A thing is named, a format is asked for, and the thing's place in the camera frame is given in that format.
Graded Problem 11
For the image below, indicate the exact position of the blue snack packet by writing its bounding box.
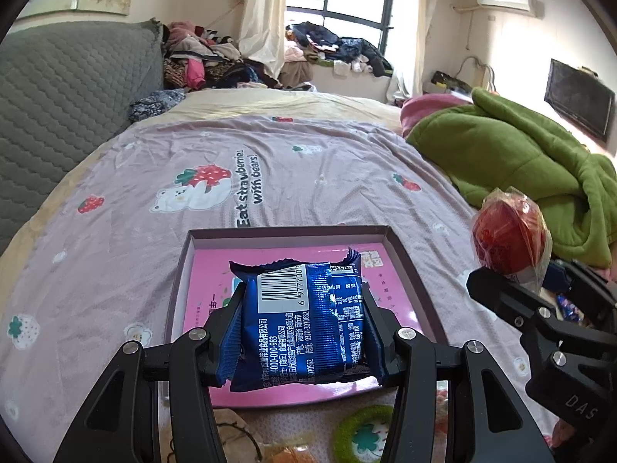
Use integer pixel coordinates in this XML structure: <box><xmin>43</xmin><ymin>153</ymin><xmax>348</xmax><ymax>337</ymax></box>
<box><xmin>229</xmin><ymin>247</ymin><xmax>379</xmax><ymax>393</ymax></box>

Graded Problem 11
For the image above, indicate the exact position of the red ball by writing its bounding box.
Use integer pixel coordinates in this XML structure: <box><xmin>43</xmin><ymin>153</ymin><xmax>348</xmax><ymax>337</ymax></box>
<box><xmin>470</xmin><ymin>188</ymin><xmax>553</xmax><ymax>295</ymax></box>

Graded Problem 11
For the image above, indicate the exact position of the wall mounted television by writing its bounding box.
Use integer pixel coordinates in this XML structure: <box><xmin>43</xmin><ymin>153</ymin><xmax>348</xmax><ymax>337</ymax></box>
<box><xmin>544</xmin><ymin>58</ymin><xmax>617</xmax><ymax>144</ymax></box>

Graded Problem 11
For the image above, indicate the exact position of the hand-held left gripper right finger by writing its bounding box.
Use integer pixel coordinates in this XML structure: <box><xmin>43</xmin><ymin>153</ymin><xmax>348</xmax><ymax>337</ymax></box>
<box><xmin>361</xmin><ymin>281</ymin><xmax>555</xmax><ymax>463</ymax></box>

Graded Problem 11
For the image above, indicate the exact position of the lilac strawberry print sheet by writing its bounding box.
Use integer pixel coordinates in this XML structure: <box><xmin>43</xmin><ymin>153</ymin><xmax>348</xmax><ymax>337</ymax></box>
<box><xmin>0</xmin><ymin>116</ymin><xmax>555</xmax><ymax>463</ymax></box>

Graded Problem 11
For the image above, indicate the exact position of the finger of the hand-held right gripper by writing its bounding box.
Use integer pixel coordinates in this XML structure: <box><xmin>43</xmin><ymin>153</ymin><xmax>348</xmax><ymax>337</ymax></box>
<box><xmin>561</xmin><ymin>259</ymin><xmax>617</xmax><ymax>312</ymax></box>
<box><xmin>465</xmin><ymin>267</ymin><xmax>579</xmax><ymax>348</ymax></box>

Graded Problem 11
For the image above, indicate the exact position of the pink pillow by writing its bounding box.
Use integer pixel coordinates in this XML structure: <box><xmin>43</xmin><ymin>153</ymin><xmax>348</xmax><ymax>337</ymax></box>
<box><xmin>400</xmin><ymin>94</ymin><xmax>475</xmax><ymax>138</ymax></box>

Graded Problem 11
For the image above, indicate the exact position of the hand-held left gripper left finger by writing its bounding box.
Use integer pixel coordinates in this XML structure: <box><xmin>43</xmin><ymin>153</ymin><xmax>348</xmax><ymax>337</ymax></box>
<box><xmin>53</xmin><ymin>282</ymin><xmax>248</xmax><ymax>463</ymax></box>

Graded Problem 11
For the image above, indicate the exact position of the green fuzzy ring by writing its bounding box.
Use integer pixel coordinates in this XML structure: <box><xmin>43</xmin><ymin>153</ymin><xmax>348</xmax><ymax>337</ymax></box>
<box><xmin>332</xmin><ymin>405</ymin><xmax>408</xmax><ymax>463</ymax></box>

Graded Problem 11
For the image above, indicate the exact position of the white air conditioner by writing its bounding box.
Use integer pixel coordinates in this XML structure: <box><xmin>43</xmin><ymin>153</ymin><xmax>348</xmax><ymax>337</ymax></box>
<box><xmin>475</xmin><ymin>0</ymin><xmax>538</xmax><ymax>14</ymax></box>

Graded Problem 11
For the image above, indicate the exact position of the cream curtain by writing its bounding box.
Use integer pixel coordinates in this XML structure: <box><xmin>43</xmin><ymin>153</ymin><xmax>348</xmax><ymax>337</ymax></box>
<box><xmin>386</xmin><ymin>0</ymin><xmax>435</xmax><ymax>102</ymax></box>
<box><xmin>238</xmin><ymin>0</ymin><xmax>289</xmax><ymax>80</ymax></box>

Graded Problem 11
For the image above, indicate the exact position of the person's right hand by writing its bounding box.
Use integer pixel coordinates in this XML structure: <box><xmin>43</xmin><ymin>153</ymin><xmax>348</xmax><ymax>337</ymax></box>
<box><xmin>551</xmin><ymin>417</ymin><xmax>596</xmax><ymax>449</ymax></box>

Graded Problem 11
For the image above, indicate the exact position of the toy egg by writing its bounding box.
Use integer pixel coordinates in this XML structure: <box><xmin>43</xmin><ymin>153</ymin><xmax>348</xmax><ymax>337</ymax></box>
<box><xmin>434</xmin><ymin>386</ymin><xmax>456</xmax><ymax>449</ymax></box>

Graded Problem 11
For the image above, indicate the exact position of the small blue candy packet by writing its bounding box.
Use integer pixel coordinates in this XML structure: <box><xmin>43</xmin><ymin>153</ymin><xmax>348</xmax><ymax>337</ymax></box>
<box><xmin>554</xmin><ymin>292</ymin><xmax>589</xmax><ymax>324</ymax></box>

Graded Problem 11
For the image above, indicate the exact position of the clear packet of cake slices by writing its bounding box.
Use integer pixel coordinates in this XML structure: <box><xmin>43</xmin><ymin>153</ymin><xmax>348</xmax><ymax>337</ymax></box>
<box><xmin>263</xmin><ymin>444</ymin><xmax>319</xmax><ymax>463</ymax></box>

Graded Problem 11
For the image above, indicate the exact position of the dark packet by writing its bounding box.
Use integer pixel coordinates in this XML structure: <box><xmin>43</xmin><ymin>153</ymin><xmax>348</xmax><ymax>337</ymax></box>
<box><xmin>431</xmin><ymin>71</ymin><xmax>470</xmax><ymax>95</ymax></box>

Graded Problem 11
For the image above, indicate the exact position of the green blanket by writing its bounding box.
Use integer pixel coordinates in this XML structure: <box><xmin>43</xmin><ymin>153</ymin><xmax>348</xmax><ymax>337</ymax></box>
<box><xmin>405</xmin><ymin>87</ymin><xmax>617</xmax><ymax>268</ymax></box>

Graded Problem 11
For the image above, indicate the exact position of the grey quilted headboard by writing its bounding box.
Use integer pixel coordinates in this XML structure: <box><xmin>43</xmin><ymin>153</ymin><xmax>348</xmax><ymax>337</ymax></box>
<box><xmin>0</xmin><ymin>18</ymin><xmax>165</xmax><ymax>256</ymax></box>

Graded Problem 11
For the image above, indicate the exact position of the blue patterned cloth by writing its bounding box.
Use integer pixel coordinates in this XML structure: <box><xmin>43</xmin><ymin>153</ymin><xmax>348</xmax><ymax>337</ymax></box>
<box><xmin>129</xmin><ymin>89</ymin><xmax>186</xmax><ymax>123</ymax></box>

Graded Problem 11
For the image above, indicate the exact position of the pile of dark clothes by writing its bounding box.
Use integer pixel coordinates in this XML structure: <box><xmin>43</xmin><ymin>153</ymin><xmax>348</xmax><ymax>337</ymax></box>
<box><xmin>285</xmin><ymin>22</ymin><xmax>393</xmax><ymax>78</ymax></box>

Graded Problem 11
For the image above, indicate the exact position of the shallow grey cardboard box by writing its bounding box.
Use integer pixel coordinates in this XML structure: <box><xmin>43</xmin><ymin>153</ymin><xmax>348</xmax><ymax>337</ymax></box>
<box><xmin>164</xmin><ymin>224</ymin><xmax>449</xmax><ymax>411</ymax></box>

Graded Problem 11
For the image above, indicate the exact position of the pile of mixed clothes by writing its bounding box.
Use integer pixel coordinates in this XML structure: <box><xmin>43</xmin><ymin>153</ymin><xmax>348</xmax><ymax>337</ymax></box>
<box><xmin>161</xmin><ymin>20</ymin><xmax>285</xmax><ymax>91</ymax></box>

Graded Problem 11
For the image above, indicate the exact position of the cream bed sheet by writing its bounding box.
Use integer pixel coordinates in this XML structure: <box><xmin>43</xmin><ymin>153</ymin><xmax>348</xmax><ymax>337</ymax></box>
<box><xmin>0</xmin><ymin>89</ymin><xmax>478</xmax><ymax>300</ymax></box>

